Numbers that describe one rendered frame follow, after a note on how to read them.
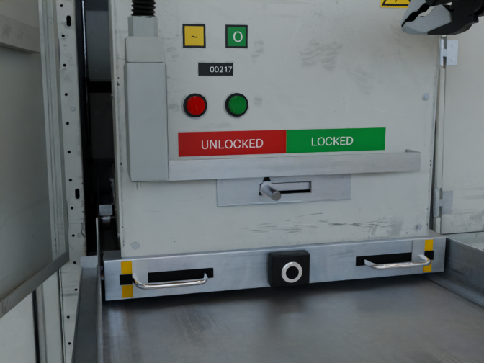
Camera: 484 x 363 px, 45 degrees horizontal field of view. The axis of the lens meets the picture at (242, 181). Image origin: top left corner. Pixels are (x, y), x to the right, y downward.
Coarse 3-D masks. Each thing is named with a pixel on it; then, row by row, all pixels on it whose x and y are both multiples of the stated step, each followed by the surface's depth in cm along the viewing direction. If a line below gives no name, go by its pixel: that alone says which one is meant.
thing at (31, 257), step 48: (0, 0) 84; (0, 48) 84; (0, 96) 84; (48, 96) 102; (0, 144) 83; (0, 192) 83; (48, 192) 103; (0, 240) 83; (48, 240) 103; (0, 288) 83
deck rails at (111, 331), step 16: (448, 240) 95; (448, 256) 95; (464, 256) 91; (480, 256) 87; (432, 272) 99; (448, 272) 96; (464, 272) 91; (480, 272) 87; (448, 288) 90; (464, 288) 90; (480, 288) 88; (112, 304) 85; (480, 304) 83; (112, 320) 79; (96, 336) 73; (112, 336) 73; (128, 336) 73; (96, 352) 68; (112, 352) 68; (128, 352) 68
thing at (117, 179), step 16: (112, 0) 78; (112, 16) 78; (112, 32) 79; (112, 48) 81; (112, 64) 85; (112, 80) 89; (112, 96) 90; (112, 112) 100; (432, 144) 93; (432, 160) 93; (288, 192) 91
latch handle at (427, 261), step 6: (426, 258) 92; (366, 264) 91; (372, 264) 89; (378, 264) 89; (384, 264) 89; (390, 264) 89; (396, 264) 89; (402, 264) 89; (408, 264) 90; (414, 264) 90; (420, 264) 90; (426, 264) 90
